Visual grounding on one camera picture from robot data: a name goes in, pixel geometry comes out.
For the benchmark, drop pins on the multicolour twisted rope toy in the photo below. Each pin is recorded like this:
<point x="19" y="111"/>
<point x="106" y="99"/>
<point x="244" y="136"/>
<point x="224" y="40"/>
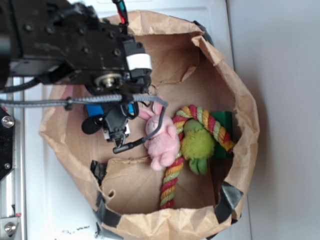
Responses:
<point x="167" y="191"/>

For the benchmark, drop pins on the aluminium extrusion rail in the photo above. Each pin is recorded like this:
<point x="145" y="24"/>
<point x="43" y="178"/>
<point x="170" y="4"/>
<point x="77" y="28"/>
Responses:
<point x="12" y="174"/>

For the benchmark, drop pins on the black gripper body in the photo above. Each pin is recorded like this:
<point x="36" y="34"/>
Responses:
<point x="135" y="79"/>

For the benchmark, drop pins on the green block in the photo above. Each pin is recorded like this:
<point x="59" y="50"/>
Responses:
<point x="224" y="146"/>

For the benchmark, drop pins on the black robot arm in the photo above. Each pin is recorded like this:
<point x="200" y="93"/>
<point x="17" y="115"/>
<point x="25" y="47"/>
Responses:
<point x="55" y="42"/>

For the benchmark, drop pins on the pink plush bunny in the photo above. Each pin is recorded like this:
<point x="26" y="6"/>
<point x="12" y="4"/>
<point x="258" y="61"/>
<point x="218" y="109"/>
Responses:
<point x="164" y="146"/>

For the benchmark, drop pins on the black mounting plate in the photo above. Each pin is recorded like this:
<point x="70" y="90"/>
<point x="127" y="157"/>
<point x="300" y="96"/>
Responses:
<point x="7" y="130"/>

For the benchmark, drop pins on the green fluffy plush toy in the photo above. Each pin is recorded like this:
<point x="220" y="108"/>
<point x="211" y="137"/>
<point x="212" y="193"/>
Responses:
<point x="197" y="146"/>

